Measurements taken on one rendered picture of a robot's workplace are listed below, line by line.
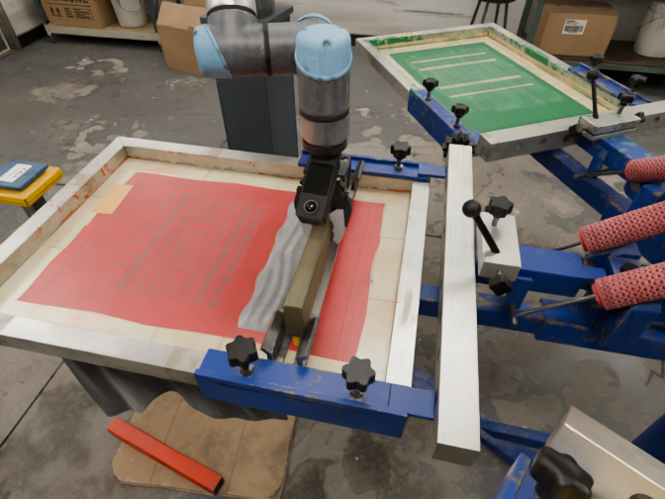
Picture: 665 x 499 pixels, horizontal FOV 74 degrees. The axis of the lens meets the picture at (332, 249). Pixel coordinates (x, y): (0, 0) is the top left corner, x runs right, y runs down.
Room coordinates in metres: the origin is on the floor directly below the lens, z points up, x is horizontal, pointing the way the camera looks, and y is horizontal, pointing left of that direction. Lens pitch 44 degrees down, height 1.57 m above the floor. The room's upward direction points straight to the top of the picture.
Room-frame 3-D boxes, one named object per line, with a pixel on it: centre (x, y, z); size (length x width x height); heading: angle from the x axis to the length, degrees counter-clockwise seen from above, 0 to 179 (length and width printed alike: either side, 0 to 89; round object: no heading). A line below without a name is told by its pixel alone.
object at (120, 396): (0.44, 0.32, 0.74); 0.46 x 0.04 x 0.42; 78
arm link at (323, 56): (0.62, 0.01, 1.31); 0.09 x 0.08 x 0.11; 7
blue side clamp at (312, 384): (0.31, 0.04, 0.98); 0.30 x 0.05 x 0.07; 78
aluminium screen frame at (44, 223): (0.63, 0.22, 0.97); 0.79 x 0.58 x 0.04; 78
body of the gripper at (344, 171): (0.62, 0.01, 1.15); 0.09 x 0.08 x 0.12; 168
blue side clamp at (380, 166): (0.86, -0.07, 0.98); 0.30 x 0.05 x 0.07; 78
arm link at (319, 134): (0.61, 0.01, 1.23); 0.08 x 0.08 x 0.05
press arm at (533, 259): (0.52, -0.33, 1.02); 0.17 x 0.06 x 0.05; 78
